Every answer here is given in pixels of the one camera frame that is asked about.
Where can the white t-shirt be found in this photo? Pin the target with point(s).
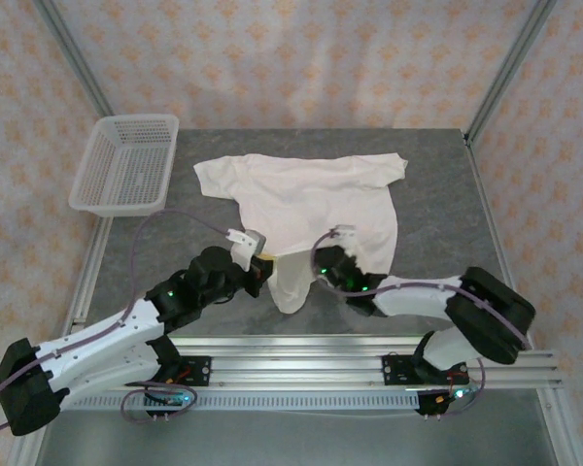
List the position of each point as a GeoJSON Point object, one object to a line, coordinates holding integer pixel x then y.
{"type": "Point", "coordinates": [311, 194]}

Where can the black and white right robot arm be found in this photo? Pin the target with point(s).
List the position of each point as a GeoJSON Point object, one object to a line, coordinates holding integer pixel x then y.
{"type": "Point", "coordinates": [490, 310]}

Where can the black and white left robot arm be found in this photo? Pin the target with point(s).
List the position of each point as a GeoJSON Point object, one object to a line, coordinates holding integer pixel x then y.
{"type": "Point", "coordinates": [92, 344]}

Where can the small circuit board green light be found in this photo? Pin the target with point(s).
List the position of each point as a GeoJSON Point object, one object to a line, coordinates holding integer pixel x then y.
{"type": "Point", "coordinates": [172, 399]}
{"type": "Point", "coordinates": [454, 394]}

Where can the white perforated plastic basket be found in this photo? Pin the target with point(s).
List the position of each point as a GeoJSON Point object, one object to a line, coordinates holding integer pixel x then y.
{"type": "Point", "coordinates": [126, 165]}

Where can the grey metal lower panel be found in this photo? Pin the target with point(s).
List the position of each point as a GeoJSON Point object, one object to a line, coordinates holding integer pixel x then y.
{"type": "Point", "coordinates": [296, 442]}

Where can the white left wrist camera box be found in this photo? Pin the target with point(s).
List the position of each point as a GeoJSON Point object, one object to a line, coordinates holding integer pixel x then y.
{"type": "Point", "coordinates": [250, 240]}

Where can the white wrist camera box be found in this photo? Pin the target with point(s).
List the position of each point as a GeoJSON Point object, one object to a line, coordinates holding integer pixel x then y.
{"type": "Point", "coordinates": [346, 238]}
{"type": "Point", "coordinates": [250, 240]}

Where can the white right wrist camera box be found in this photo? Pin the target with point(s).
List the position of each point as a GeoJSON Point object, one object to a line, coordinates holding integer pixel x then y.
{"type": "Point", "coordinates": [346, 238]}

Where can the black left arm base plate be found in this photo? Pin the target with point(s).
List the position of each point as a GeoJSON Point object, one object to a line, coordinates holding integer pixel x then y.
{"type": "Point", "coordinates": [199, 371]}

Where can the aluminium mounting rail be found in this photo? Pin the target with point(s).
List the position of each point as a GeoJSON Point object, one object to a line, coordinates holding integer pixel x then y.
{"type": "Point", "coordinates": [296, 364]}

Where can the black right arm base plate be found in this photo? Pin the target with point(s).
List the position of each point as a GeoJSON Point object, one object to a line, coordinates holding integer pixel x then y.
{"type": "Point", "coordinates": [396, 371]}

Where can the aluminium frame post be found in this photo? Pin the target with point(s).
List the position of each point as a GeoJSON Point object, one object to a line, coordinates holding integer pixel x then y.
{"type": "Point", "coordinates": [73, 53]}
{"type": "Point", "coordinates": [510, 63]}

